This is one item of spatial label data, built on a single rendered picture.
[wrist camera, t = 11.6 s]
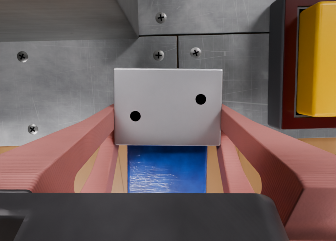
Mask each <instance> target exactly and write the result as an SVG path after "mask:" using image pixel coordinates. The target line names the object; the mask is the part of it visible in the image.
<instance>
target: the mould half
mask: <svg viewBox="0 0 336 241"><path fill-rule="evenodd" d="M138 38H139V12H138V0H0V43H1V42H41V41H81V40H121V39H138Z"/></svg>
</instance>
